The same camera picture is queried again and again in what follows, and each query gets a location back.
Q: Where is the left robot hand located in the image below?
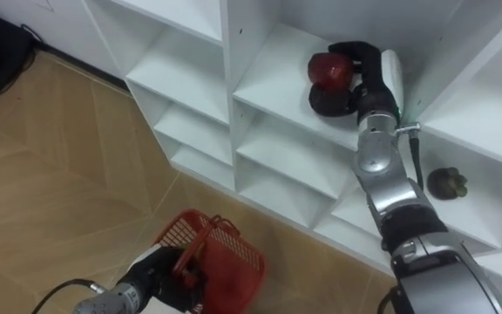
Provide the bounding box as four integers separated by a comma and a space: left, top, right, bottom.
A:
127, 244, 205, 314

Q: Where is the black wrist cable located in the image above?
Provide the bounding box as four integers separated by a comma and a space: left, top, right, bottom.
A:
31, 278, 106, 314
395, 122, 425, 191

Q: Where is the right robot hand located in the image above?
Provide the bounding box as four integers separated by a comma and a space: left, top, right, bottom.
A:
309, 40, 405, 127

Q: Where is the red plastic basket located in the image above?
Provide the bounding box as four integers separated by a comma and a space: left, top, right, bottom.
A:
153, 208, 266, 314

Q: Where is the red apple soft toy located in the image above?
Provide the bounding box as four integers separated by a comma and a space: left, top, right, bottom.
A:
307, 52, 356, 92

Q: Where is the white shelf unit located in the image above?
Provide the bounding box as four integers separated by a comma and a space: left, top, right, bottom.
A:
80, 0, 502, 314

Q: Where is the dark mangosteen soft toy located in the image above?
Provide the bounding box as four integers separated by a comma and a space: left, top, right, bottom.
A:
426, 167, 469, 201

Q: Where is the black bag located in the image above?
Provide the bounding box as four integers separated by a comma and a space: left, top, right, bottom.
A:
0, 9, 37, 100

